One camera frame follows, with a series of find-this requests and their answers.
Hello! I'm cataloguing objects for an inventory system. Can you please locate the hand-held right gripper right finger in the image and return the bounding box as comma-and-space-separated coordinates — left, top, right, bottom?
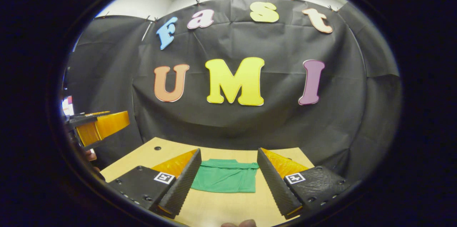
256, 147, 352, 220

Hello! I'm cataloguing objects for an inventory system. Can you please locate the black backdrop cloth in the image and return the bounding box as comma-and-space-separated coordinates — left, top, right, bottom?
62, 0, 403, 185

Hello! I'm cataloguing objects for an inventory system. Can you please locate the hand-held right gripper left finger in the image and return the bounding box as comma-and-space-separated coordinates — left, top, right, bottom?
107, 148, 202, 219

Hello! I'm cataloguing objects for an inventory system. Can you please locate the white printed panel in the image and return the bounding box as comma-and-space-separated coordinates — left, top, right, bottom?
61, 96, 75, 116

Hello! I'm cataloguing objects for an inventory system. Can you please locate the green T-shirt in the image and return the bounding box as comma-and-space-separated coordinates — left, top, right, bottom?
191, 158, 260, 194

